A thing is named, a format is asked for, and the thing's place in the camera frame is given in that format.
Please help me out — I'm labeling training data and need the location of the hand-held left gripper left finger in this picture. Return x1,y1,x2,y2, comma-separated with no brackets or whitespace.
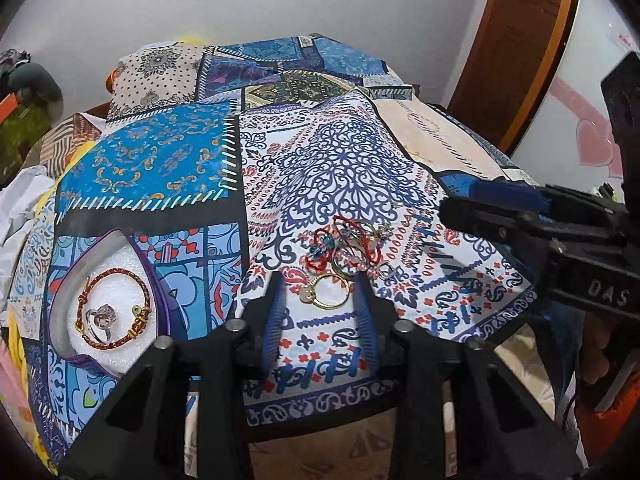
59,272,289,480

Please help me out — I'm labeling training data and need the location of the red string bracelet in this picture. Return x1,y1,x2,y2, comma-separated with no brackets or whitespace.
334,215,387,262

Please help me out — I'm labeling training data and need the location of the braided gold and red bracelet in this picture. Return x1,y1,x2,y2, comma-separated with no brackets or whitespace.
75,269,152,351

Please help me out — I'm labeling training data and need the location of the purple heart-shaped jewelry box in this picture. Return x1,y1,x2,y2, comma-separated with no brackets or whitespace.
46,227,159,380

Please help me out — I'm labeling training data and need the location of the brown wooden door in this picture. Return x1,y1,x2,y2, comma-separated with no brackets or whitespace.
446,0,585,157

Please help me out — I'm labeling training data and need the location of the blue patchwork blanket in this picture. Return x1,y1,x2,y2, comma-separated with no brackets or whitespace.
7,34,541,471

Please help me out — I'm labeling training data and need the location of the pile of clothes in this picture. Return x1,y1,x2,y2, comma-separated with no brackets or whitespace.
0,49,66,191

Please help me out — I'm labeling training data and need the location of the pink heart wall sticker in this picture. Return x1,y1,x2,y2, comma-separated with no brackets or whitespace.
550,77,626,180

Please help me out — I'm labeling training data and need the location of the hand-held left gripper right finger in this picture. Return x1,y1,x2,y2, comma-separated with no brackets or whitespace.
352,275,584,480

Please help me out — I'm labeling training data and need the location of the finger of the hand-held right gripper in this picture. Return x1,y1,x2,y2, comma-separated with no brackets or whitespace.
439,195,552,261
467,180,552,217

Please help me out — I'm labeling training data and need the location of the silver ring with pink stone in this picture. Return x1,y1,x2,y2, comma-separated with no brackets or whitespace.
85,303,122,342

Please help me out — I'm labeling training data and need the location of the gold ring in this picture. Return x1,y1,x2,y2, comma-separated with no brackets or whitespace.
301,272,352,310

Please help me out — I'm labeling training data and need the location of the red beaded bracelet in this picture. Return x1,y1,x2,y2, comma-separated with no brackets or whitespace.
300,227,342,277

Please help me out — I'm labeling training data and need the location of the beige patterned pillow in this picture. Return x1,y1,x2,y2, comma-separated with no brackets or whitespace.
106,42,213,121

